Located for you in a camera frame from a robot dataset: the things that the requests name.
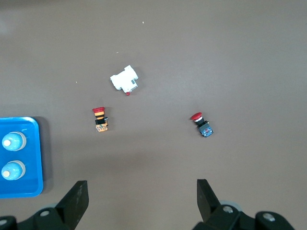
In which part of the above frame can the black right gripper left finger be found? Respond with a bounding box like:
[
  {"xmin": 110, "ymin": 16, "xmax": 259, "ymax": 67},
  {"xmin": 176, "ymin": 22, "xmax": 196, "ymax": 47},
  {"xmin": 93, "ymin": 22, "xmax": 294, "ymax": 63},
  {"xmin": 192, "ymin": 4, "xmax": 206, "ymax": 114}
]
[{"xmin": 0, "ymin": 180, "xmax": 90, "ymax": 230}]

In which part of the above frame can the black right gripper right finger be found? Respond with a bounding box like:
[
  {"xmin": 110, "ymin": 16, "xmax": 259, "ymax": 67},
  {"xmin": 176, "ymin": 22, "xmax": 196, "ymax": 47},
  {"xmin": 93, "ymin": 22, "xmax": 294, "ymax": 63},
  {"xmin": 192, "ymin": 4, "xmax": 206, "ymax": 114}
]
[{"xmin": 191, "ymin": 179, "xmax": 297, "ymax": 230}]

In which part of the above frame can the light blue dome bell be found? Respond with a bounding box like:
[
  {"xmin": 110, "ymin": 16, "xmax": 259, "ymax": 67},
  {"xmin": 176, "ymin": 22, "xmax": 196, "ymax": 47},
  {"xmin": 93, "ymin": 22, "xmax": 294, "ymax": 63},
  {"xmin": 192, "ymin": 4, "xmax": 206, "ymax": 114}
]
[
  {"xmin": 0, "ymin": 160, "xmax": 26, "ymax": 181},
  {"xmin": 1, "ymin": 131, "xmax": 27, "ymax": 152}
]

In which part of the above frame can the blue plastic tray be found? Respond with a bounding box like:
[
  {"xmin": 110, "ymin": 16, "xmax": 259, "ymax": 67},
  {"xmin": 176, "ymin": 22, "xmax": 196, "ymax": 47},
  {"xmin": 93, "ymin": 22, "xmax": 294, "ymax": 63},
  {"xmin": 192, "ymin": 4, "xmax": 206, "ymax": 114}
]
[{"xmin": 0, "ymin": 116, "xmax": 44, "ymax": 199}]

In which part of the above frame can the red mushroom push button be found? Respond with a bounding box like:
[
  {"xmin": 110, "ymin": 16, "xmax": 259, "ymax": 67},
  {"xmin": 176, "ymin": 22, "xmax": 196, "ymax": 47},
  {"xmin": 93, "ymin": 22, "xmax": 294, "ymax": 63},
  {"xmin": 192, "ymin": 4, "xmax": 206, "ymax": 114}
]
[{"xmin": 190, "ymin": 111, "xmax": 215, "ymax": 138}]

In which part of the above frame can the orange emergency stop button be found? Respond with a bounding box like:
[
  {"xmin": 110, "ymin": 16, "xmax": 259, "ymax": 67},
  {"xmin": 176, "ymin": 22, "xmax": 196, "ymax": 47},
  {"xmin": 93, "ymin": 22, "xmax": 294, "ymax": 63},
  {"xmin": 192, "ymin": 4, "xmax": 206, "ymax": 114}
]
[{"xmin": 92, "ymin": 106, "xmax": 109, "ymax": 133}]

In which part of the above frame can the white circuit breaker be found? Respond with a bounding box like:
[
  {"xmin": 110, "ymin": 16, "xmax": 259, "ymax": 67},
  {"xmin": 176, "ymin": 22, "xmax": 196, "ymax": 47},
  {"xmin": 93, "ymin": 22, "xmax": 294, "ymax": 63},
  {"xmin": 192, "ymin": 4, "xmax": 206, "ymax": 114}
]
[{"xmin": 109, "ymin": 64, "xmax": 140, "ymax": 96}]

